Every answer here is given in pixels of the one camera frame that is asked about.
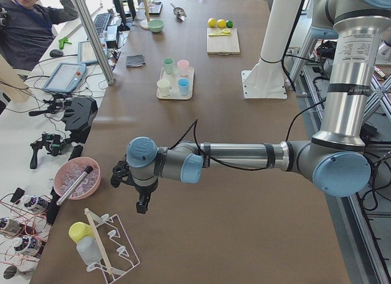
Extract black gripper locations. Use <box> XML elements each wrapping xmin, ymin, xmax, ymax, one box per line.
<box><xmin>110</xmin><ymin>156</ymin><xmax>158</xmax><ymax>214</ymax></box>

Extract cream plastic cup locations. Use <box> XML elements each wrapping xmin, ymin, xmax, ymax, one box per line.
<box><xmin>156</xmin><ymin>79</ymin><xmax>172</xmax><ymax>97</ymax></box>

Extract blue plastic cup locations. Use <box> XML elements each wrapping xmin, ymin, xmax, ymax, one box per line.
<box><xmin>177</xmin><ymin>78</ymin><xmax>190</xmax><ymax>96</ymax></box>

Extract green plastic cup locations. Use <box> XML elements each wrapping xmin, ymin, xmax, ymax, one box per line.
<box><xmin>162</xmin><ymin>57</ymin><xmax>174</xmax><ymax>75</ymax></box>

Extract pink plastic cup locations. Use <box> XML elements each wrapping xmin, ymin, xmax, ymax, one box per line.
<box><xmin>177</xmin><ymin>59</ymin><xmax>189</xmax><ymax>76</ymax></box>

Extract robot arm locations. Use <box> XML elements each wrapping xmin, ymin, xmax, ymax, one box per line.
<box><xmin>111</xmin><ymin>0</ymin><xmax>390</xmax><ymax>214</ymax></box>

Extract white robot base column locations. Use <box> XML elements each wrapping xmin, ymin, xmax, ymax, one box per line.
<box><xmin>242</xmin><ymin>0</ymin><xmax>305</xmax><ymax>99</ymax></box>

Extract cream serving tray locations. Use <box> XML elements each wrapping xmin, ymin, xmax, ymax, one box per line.
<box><xmin>156</xmin><ymin>66</ymin><xmax>194</xmax><ymax>100</ymax></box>

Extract metal muddler rod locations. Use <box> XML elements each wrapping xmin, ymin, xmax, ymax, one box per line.
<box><xmin>56</xmin><ymin>166</ymin><xmax>93</xmax><ymax>206</ymax></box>

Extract yellow cup on rack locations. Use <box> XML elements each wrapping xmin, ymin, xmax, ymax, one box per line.
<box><xmin>68</xmin><ymin>222</ymin><xmax>93</xmax><ymax>243</ymax></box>

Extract clear cup on rack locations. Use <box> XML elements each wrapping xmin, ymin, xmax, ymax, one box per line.
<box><xmin>76</xmin><ymin>236</ymin><xmax>103</xmax><ymax>265</ymax></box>

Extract pink bowl with ice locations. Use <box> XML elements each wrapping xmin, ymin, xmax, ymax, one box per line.
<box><xmin>53</xmin><ymin>156</ymin><xmax>102</xmax><ymax>200</ymax></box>

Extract grey folded cloth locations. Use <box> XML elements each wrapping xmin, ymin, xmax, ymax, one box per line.
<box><xmin>126</xmin><ymin>54</ymin><xmax>145</xmax><ymax>68</ymax></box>

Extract teach pendant tablet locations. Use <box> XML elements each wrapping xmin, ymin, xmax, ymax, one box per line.
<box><xmin>78</xmin><ymin>41</ymin><xmax>98</xmax><ymax>65</ymax></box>
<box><xmin>42</xmin><ymin>63</ymin><xmax>86</xmax><ymax>93</ymax></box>

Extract green plastic bowl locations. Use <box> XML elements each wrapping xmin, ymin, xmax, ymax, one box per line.
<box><xmin>148</xmin><ymin>19</ymin><xmax>164</xmax><ymax>33</ymax></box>

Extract wooden cutting board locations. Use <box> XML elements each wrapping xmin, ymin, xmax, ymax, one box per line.
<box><xmin>206</xmin><ymin>28</ymin><xmax>240</xmax><ymax>55</ymax></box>

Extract wooden cup tree stand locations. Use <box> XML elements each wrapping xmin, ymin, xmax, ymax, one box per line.
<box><xmin>140</xmin><ymin>0</ymin><xmax>150</xmax><ymax>30</ymax></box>

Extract yellow plastic knife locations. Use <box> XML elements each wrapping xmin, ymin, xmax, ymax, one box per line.
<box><xmin>208</xmin><ymin>33</ymin><xmax>231</xmax><ymax>37</ymax></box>

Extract black keyboard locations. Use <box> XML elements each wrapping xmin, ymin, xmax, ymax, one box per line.
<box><xmin>93</xmin><ymin>13</ymin><xmax>111</xmax><ymax>37</ymax></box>

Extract yellow lemon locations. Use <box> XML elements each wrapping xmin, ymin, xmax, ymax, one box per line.
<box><xmin>216</xmin><ymin>19</ymin><xmax>227</xmax><ymax>29</ymax></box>
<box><xmin>207</xmin><ymin>18</ymin><xmax>216</xmax><ymax>28</ymax></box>

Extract metal scoop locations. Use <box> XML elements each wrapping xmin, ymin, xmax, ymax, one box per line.
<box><xmin>170</xmin><ymin>2</ymin><xmax>187</xmax><ymax>21</ymax></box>

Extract green lime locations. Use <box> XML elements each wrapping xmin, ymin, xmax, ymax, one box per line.
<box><xmin>226</xmin><ymin>20</ymin><xmax>233</xmax><ymax>28</ymax></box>

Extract seated person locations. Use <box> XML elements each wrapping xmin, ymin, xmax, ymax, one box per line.
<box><xmin>0</xmin><ymin>0</ymin><xmax>79</xmax><ymax>71</ymax></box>

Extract black monitor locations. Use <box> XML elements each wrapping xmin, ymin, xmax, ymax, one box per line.
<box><xmin>112</xmin><ymin>0</ymin><xmax>136</xmax><ymax>32</ymax></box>

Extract white wire cup rack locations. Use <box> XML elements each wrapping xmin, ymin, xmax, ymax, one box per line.
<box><xmin>84</xmin><ymin>208</ymin><xmax>141</xmax><ymax>283</ymax></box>

